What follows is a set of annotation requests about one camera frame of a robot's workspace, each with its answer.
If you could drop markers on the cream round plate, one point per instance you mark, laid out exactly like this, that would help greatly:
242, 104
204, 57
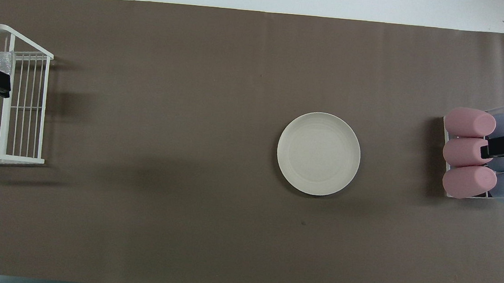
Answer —
318, 153

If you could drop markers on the pink plastic cup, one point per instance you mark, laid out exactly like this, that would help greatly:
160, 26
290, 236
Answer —
462, 152
467, 182
467, 122

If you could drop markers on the brown paper table mat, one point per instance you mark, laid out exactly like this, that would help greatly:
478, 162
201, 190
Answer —
195, 65

